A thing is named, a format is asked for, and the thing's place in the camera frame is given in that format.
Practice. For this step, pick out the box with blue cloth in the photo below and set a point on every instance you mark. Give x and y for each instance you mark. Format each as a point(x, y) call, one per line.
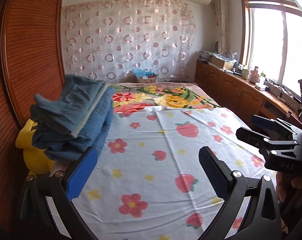
point(145, 76)

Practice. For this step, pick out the pink bottle on cabinet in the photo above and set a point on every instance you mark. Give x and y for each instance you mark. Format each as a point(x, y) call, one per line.
point(254, 76)

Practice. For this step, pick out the yellow plush toy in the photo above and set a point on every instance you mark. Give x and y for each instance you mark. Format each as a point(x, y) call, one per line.
point(34, 158)

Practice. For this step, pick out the teal grey pants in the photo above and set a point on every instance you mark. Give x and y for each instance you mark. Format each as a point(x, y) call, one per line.
point(70, 112)

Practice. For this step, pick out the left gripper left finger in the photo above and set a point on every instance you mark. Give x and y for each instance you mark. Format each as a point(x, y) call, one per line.
point(35, 218)

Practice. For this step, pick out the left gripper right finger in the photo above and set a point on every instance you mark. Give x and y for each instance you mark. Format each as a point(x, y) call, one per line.
point(262, 216)

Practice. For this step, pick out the lower folded blue jeans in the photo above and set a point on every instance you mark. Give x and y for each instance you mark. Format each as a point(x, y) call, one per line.
point(59, 147)

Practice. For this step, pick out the window with wooden frame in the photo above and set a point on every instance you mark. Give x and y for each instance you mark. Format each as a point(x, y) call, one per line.
point(273, 41)

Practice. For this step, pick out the person's right hand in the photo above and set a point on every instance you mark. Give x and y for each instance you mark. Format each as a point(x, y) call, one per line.
point(284, 182)

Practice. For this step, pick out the upper folded blue jeans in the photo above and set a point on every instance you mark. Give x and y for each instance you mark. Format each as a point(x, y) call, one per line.
point(98, 124)

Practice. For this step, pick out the long wooden sideboard cabinet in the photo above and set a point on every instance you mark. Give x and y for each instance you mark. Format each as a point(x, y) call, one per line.
point(241, 96)

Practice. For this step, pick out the cardboard box on cabinet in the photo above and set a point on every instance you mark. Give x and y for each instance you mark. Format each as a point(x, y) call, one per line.
point(222, 63)

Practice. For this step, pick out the white strawberry flower bedsheet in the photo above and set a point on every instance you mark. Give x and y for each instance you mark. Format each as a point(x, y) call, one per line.
point(148, 182)

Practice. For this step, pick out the white cup on cabinet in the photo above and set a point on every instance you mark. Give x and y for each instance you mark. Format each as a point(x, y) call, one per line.
point(245, 73)

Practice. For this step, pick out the folded blue jeans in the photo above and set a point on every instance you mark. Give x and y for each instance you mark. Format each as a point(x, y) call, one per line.
point(59, 147)
point(98, 124)

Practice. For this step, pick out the pink circle pattern curtain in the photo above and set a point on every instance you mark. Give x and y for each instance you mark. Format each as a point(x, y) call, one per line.
point(107, 40)

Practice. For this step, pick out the floral yellow quilt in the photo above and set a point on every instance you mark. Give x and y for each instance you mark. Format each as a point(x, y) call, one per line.
point(134, 97)

